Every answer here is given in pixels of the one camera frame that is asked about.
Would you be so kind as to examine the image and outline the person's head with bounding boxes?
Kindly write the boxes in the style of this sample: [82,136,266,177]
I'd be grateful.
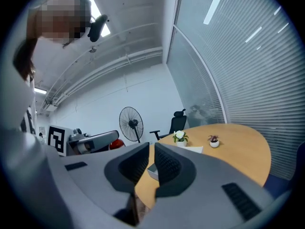
[26,0,92,45]

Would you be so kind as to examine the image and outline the glass partition with blinds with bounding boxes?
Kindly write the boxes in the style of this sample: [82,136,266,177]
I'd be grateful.
[166,0,305,181]

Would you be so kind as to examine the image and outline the small purple potted plant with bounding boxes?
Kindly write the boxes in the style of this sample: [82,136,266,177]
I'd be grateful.
[207,135,220,149]

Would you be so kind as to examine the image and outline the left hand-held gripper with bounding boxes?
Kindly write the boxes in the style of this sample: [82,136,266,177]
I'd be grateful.
[47,124,120,157]

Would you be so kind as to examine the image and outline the black office chair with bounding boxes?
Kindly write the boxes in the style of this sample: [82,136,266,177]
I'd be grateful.
[149,108,188,142]

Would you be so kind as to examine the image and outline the white ceiling pipes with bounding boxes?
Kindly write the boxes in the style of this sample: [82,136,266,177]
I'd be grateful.
[42,45,164,110]

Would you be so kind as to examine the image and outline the white flower potted plant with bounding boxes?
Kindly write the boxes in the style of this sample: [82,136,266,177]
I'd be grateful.
[173,130,189,148]

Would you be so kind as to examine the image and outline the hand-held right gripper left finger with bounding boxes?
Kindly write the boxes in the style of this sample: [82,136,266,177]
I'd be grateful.
[104,142,150,194]

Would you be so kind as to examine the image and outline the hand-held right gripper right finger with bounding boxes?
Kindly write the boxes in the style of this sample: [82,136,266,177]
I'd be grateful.
[154,142,197,198]

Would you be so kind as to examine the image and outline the blue chair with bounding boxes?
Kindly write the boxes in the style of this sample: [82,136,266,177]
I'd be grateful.
[263,141,305,199]

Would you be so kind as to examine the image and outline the long ceiling light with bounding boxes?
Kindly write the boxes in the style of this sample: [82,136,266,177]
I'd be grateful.
[72,0,112,38]

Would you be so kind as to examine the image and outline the white box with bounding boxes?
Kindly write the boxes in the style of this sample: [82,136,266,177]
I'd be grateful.
[147,146,204,182]

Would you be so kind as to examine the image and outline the black standing fan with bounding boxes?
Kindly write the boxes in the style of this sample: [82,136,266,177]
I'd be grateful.
[119,106,144,144]

